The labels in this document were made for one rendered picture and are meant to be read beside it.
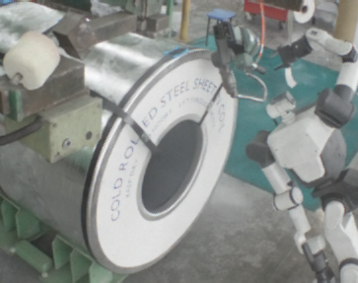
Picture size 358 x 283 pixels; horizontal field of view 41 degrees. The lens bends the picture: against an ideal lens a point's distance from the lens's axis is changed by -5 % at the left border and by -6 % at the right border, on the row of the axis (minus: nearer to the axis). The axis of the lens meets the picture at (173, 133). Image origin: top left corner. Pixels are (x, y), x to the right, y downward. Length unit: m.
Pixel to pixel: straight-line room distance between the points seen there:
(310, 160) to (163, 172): 0.97
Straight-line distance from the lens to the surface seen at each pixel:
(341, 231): 2.29
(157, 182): 2.78
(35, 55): 1.11
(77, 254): 2.80
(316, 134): 2.08
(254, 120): 4.67
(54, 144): 1.24
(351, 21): 6.84
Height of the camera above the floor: 2.17
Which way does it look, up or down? 30 degrees down
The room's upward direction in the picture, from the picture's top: 5 degrees clockwise
